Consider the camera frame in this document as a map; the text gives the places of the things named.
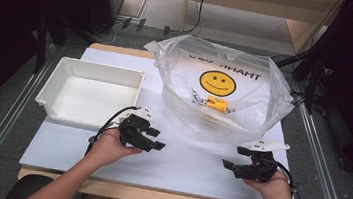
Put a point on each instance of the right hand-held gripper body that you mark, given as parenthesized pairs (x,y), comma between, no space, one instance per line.
(262,168)

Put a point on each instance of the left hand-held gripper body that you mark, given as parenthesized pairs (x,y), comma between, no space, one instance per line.
(132,129)

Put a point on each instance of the clear smiley plastic bag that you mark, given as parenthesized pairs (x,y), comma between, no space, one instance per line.
(257,108)

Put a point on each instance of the yellow drink carton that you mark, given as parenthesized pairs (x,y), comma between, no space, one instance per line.
(217,103)

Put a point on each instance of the person's right hand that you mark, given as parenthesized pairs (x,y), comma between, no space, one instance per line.
(278,191)

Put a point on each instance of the person's left hand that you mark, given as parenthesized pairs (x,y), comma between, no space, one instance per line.
(108,147)

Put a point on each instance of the white plastic bin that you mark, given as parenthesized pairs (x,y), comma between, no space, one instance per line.
(94,98)

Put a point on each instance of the black tripod stand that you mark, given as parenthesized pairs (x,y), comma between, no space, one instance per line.
(312,78)

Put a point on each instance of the person's black sleeve cloth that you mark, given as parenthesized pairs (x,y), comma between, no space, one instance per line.
(26,188)

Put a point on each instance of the black metal stand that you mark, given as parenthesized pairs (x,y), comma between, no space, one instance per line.
(40,47)

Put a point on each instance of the black cabinet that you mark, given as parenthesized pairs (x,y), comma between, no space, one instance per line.
(108,1)

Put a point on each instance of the light wooden shelf unit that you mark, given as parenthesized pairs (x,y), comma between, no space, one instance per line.
(304,23)

